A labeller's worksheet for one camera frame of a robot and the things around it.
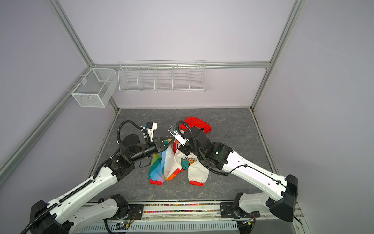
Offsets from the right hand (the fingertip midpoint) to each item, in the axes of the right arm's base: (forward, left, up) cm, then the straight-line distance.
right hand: (181, 135), depth 69 cm
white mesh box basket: (+39, +62, -2) cm, 73 cm away
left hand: (-4, +3, 0) cm, 5 cm away
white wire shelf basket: (+49, +16, +1) cm, 51 cm away
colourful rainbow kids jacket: (-8, +9, -15) cm, 20 cm away
